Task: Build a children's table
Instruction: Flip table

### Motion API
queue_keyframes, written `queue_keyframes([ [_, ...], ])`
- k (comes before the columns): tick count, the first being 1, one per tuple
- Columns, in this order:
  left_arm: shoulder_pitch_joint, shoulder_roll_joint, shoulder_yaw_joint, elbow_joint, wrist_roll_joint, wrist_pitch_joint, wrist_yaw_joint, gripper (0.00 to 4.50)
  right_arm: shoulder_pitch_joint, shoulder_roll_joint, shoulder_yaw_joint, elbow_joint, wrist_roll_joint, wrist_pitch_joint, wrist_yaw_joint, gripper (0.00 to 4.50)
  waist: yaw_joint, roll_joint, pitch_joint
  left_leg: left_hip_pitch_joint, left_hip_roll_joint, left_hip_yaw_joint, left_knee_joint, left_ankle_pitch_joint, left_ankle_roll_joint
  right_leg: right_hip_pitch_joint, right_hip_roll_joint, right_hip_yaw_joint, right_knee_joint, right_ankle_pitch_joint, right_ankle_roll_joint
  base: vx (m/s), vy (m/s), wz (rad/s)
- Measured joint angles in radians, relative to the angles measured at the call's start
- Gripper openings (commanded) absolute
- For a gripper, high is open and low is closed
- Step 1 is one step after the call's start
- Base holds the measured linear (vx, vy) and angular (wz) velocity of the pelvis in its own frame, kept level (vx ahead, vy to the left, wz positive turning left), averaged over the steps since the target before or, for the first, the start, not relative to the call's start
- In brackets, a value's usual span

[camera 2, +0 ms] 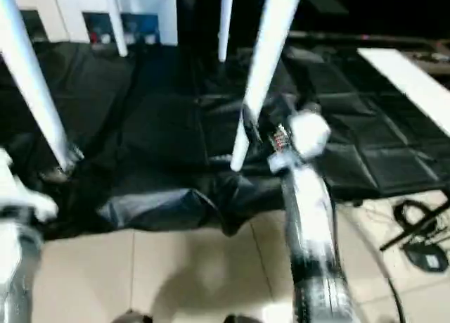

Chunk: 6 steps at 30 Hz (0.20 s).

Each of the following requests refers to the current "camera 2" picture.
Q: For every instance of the white plastic table leg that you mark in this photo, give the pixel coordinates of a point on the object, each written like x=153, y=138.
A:
x=31, y=73
x=267, y=55
x=225, y=24
x=117, y=24

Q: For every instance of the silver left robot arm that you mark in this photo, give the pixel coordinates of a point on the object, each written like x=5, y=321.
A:
x=17, y=266

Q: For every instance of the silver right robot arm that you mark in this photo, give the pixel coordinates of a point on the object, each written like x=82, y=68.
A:
x=309, y=203

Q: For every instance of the black work mat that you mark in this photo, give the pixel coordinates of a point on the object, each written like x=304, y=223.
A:
x=158, y=126

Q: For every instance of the red white figure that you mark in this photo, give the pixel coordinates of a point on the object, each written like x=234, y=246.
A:
x=93, y=38

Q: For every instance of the white glass-door cabinet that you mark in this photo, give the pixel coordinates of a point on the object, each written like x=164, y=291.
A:
x=63, y=10

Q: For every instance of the white flat board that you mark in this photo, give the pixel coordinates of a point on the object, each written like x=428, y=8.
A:
x=404, y=73

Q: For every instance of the black power adapter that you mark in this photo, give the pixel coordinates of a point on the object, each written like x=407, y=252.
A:
x=429, y=259

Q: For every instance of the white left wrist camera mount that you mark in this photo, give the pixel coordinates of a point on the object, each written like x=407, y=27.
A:
x=21, y=193

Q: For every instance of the grey metal rail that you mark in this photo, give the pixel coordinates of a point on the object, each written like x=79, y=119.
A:
x=369, y=37

